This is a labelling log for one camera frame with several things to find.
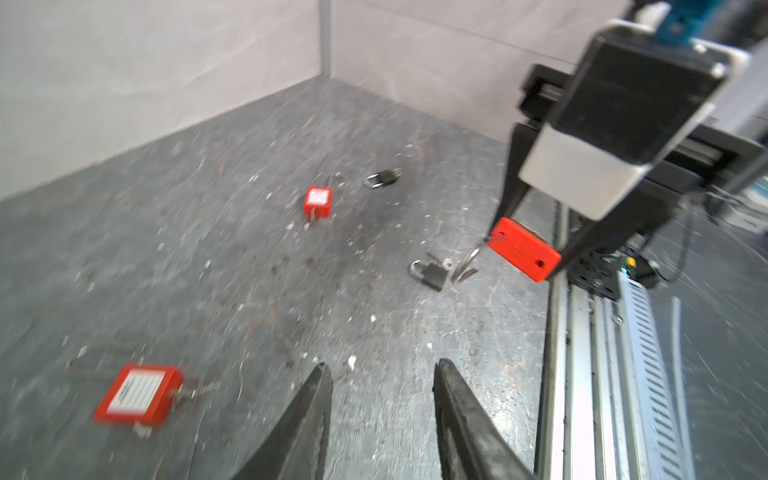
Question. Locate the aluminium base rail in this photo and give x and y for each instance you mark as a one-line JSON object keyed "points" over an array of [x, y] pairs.
{"points": [[612, 401]]}

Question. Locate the silver key with ring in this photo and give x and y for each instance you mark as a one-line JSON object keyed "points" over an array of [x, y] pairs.
{"points": [[446, 263]]}

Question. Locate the small black padlock far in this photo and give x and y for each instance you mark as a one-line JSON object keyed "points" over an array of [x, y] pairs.
{"points": [[382, 178]]}

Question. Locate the red long-shackle padlock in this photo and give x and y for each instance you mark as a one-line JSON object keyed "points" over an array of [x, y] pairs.
{"points": [[518, 245]]}

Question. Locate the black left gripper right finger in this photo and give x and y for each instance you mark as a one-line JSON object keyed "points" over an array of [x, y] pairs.
{"points": [[469, 445]]}

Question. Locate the black padlock near key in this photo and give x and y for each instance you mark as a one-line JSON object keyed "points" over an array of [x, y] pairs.
{"points": [[430, 274]]}

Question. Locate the red padlock with key ring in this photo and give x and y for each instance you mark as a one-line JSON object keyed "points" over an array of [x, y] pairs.
{"points": [[140, 395]]}

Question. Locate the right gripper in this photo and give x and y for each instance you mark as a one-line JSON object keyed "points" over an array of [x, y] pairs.
{"points": [[690, 156]]}

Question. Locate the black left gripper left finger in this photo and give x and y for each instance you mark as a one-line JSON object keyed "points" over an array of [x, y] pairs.
{"points": [[296, 448]]}

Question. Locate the small red padlock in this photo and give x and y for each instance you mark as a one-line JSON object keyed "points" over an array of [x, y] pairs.
{"points": [[318, 200]]}

